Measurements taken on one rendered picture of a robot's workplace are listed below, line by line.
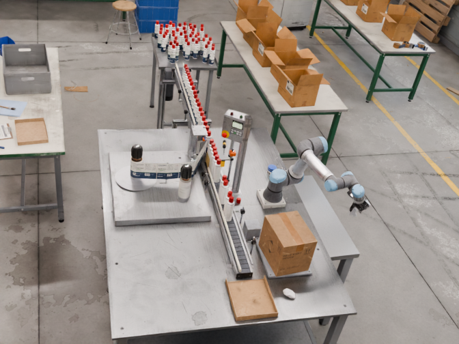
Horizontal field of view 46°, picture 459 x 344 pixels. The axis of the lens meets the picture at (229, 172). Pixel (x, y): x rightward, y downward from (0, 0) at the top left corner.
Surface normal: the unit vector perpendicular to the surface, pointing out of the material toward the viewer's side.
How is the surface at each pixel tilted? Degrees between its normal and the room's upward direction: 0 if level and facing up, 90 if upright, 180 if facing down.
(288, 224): 0
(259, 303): 0
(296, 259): 90
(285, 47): 74
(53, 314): 0
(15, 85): 90
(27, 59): 90
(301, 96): 90
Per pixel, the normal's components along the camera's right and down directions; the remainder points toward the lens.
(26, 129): 0.14, -0.79
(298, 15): 0.45, 0.58
